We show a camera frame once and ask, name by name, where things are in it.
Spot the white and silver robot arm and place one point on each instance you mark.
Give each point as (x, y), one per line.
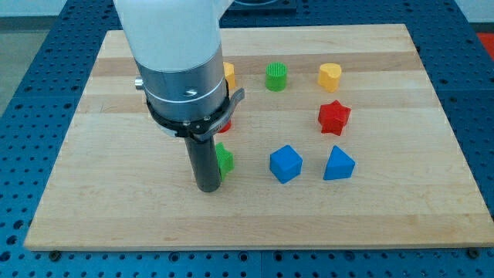
(178, 50)

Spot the yellow block behind arm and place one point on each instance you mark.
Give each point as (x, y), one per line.
(229, 71)

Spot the red block behind arm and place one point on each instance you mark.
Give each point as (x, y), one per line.
(226, 127)

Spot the blue triangle block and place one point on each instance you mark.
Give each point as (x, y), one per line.
(339, 165)

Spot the green star block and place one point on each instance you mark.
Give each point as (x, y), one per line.
(225, 160)

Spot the blue cube block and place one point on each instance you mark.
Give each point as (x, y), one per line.
(285, 164)

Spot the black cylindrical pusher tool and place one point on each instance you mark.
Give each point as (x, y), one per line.
(204, 163)

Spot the green cylinder block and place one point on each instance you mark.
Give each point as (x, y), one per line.
(276, 76)

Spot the red star block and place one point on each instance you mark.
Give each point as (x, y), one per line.
(333, 117)

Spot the wooden board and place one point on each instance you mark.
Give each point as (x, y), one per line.
(121, 184)

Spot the yellow heart block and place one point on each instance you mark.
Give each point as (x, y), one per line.
(329, 76)

